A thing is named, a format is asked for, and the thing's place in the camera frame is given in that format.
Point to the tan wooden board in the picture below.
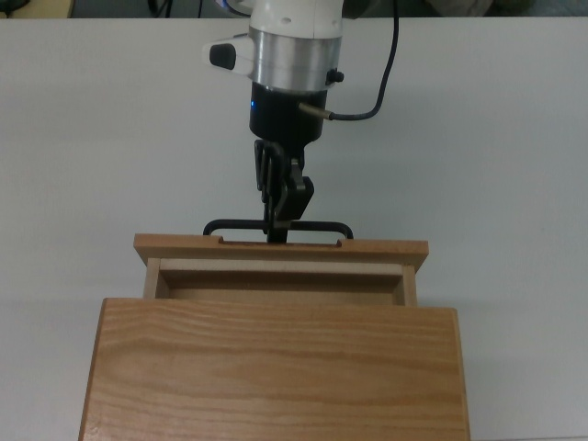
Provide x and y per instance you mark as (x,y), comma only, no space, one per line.
(37,8)

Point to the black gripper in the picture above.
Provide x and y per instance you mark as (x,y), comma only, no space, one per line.
(285,115)

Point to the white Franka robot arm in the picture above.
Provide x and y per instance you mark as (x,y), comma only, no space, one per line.
(294,50)

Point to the beige background object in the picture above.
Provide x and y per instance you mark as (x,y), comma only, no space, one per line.
(459,7)

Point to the wooden drawer cabinet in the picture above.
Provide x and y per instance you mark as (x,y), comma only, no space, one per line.
(275,367)

